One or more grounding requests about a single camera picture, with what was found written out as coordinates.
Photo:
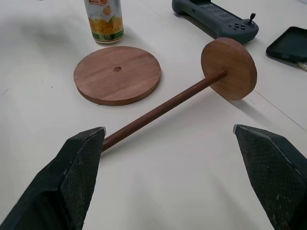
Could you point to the orange drink can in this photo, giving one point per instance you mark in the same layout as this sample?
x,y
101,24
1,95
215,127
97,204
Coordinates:
x,y
105,21

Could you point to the round wooden base disc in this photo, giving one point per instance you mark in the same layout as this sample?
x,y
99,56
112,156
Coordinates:
x,y
117,75

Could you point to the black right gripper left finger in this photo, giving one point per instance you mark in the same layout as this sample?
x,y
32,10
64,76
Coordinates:
x,y
60,187

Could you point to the grey handheld remote controller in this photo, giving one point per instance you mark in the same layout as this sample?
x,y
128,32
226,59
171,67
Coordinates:
x,y
216,16

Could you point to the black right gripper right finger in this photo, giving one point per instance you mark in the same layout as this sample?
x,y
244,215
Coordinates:
x,y
271,172

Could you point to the small clear plastic packet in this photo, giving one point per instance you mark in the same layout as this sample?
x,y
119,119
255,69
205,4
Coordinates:
x,y
302,65

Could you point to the wooden rod with disc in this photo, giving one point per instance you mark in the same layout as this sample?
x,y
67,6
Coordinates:
x,y
230,68

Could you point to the black phone case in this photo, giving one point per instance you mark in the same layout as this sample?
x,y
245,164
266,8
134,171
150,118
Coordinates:
x,y
291,45

